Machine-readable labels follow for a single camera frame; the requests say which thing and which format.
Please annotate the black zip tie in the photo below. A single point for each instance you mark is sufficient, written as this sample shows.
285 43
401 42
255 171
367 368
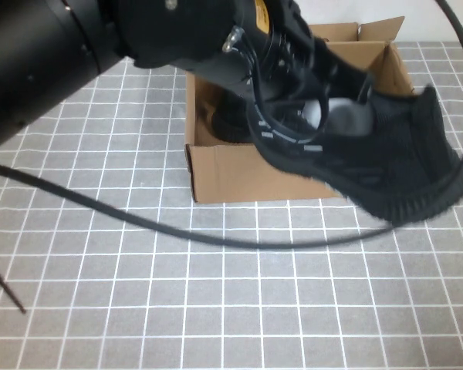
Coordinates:
7 289

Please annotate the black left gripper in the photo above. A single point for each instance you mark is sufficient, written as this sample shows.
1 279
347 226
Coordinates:
293 50

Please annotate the grey checkered tablecloth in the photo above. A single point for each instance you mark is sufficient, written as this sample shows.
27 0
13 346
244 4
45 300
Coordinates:
216 308

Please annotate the brown cardboard shoe box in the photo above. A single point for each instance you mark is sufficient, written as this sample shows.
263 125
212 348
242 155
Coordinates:
231 173

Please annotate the black sneaker with white insole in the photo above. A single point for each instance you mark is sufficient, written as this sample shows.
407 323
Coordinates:
409 154

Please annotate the black sneaker with AXM print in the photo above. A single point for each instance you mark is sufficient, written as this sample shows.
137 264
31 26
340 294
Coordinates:
227 123

